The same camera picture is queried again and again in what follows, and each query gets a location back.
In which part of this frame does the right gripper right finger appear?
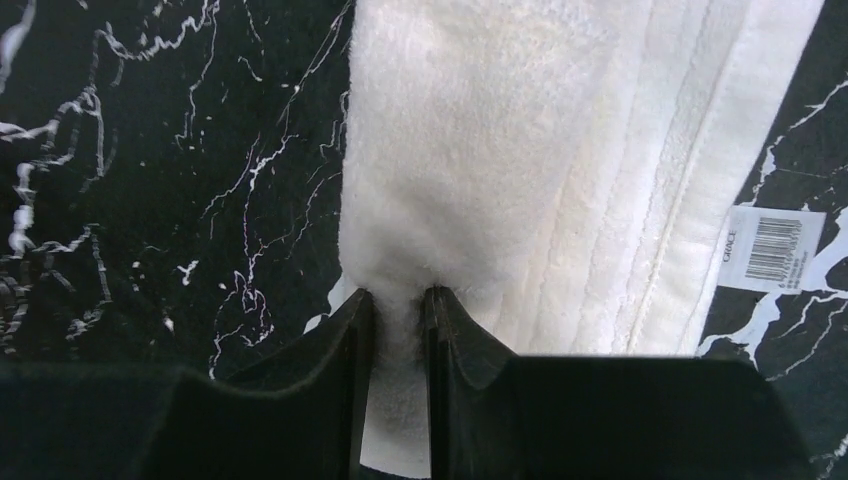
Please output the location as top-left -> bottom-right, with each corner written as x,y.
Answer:
422,287 -> 516,479

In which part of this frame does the white towel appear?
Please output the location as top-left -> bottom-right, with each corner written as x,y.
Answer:
338,1 -> 822,478

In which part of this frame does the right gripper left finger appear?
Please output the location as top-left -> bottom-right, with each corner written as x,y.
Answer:
139,290 -> 375,479

